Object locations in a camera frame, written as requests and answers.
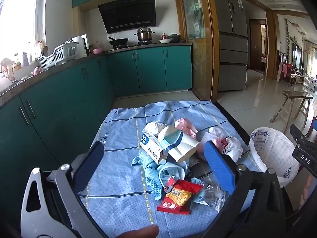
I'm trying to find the teal lower cabinets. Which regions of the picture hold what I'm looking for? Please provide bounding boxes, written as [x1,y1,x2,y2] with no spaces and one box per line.
[0,46,193,219]

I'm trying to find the white blue cardboard box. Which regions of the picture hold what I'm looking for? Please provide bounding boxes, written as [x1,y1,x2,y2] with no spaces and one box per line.
[140,132,171,164]

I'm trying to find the crumpled white tissue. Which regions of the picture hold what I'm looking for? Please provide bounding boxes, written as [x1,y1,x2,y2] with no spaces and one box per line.
[144,121,169,137]

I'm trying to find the white fence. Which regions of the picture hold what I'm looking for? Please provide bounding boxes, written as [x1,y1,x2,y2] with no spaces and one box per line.
[301,73,317,92]

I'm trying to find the white kitchen appliance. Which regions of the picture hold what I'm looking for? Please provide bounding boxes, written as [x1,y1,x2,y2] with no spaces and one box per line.
[72,34,90,56]

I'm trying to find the clear plastic wrapper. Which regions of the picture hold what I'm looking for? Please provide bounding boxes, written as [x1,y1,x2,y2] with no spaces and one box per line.
[193,185,226,214]

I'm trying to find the red snack packet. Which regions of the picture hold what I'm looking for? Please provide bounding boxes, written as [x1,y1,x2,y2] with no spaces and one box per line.
[157,176,204,215]

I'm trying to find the white blue paper cup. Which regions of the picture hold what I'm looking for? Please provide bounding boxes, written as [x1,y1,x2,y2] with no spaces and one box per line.
[158,125,201,163]

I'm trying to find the green vine wall garland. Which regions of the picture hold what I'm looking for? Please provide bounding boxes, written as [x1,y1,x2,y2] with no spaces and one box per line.
[285,18,307,65]

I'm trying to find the grey refrigerator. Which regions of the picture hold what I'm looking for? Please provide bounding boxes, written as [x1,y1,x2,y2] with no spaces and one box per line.
[212,0,248,92]

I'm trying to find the person's right forearm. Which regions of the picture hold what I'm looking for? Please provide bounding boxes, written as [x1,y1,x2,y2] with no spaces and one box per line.
[300,174,315,204]

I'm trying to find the white bin with plastic bag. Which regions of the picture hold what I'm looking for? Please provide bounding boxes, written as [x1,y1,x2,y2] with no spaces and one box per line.
[249,127,301,189]

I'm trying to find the black wok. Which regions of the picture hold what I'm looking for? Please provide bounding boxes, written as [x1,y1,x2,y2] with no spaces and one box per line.
[108,37,129,47]

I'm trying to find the white dish rack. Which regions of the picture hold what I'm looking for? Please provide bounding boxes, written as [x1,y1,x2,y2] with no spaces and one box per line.
[37,42,79,68]

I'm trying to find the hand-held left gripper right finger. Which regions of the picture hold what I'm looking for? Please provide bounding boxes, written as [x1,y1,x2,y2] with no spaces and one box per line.
[203,140,301,238]

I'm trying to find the light blue face mask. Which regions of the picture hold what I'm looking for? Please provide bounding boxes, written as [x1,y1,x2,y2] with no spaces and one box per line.
[156,162,190,186]

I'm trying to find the person's left hand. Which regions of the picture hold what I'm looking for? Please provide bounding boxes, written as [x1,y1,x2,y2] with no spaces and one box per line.
[116,224,159,238]

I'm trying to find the black range hood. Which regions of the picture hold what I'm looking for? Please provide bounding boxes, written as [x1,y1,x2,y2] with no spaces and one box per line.
[98,0,157,34]

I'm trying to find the wooden dining chair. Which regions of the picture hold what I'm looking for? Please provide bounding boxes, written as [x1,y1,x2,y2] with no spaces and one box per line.
[279,51,305,87]

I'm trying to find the white plastic bag red print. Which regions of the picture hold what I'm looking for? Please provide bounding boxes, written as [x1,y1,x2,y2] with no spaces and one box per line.
[219,136,244,163]

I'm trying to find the brown interior door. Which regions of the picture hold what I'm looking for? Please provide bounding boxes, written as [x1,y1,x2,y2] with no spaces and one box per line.
[249,19,266,75]

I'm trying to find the wooden stool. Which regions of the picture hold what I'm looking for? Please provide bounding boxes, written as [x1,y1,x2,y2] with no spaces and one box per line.
[270,90,314,132]

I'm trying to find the wooden framed glass door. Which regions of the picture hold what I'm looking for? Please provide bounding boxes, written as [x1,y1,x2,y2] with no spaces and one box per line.
[176,0,220,101]

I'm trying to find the kitchen window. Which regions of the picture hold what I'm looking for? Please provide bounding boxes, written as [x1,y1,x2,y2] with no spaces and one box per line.
[0,0,41,62]

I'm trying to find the pink cloth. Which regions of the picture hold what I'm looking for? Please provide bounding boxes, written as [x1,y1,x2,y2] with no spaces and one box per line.
[0,58,15,81]

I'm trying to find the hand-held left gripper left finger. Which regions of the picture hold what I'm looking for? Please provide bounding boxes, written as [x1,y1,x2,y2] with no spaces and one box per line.
[20,141,109,238]

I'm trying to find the steel cooking pot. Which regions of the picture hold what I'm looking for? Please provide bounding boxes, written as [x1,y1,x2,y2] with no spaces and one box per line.
[134,27,155,42]

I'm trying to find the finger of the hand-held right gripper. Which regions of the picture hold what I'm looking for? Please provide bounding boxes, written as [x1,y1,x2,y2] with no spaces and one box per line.
[289,123,317,147]

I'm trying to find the black lidded pot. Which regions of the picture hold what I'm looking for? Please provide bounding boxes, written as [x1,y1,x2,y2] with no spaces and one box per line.
[166,33,182,43]

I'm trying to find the dark kitchen countertop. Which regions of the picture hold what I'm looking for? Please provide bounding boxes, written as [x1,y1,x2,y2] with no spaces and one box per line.
[0,42,193,109]

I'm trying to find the blue checked tablecloth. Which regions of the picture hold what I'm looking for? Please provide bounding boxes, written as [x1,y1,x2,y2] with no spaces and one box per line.
[67,100,263,238]

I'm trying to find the blue knitted cloth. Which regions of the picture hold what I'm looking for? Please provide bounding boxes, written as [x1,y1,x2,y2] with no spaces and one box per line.
[131,151,164,201]

